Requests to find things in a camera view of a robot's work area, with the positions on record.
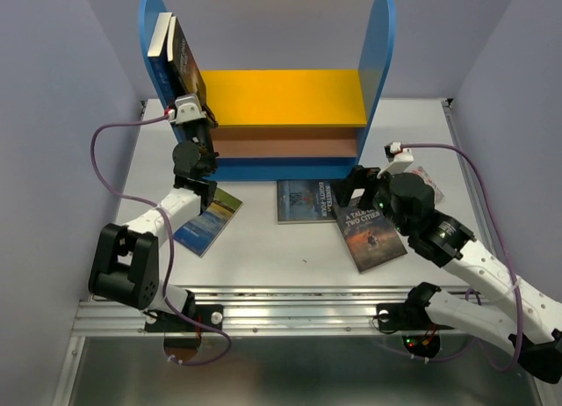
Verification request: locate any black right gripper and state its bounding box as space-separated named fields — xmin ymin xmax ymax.
xmin=330 ymin=163 xmax=412 ymax=237

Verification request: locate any A Tale of Two Cities book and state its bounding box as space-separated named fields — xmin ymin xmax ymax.
xmin=333 ymin=198 xmax=407 ymax=273

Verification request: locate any Three Days to See book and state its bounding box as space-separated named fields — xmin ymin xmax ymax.
xmin=166 ymin=15 xmax=217 ymax=127

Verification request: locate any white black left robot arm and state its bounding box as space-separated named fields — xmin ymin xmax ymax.
xmin=88 ymin=113 xmax=217 ymax=332

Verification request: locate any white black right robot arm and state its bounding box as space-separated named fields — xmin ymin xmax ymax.
xmin=332 ymin=166 xmax=561 ymax=384

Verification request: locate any Nineteen Eighty-Four dark book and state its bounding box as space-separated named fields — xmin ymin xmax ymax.
xmin=276 ymin=179 xmax=335 ymax=224

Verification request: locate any blue green landscape book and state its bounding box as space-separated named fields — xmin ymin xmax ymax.
xmin=174 ymin=188 xmax=243 ymax=257

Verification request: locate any Little Women floral book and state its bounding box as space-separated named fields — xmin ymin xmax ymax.
xmin=411 ymin=166 xmax=443 ymax=204

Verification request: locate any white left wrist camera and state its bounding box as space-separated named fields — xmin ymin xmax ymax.
xmin=168 ymin=94 xmax=206 ymax=126

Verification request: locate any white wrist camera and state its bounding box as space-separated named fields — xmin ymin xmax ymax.
xmin=168 ymin=94 xmax=206 ymax=126
xmin=378 ymin=141 xmax=414 ymax=178

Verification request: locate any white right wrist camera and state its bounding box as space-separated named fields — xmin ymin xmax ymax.
xmin=378 ymin=141 xmax=414 ymax=178

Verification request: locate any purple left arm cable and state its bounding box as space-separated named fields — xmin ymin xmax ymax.
xmin=90 ymin=111 xmax=233 ymax=367

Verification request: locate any aluminium mounting rail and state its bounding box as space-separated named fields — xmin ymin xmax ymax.
xmin=71 ymin=286 xmax=410 ymax=338

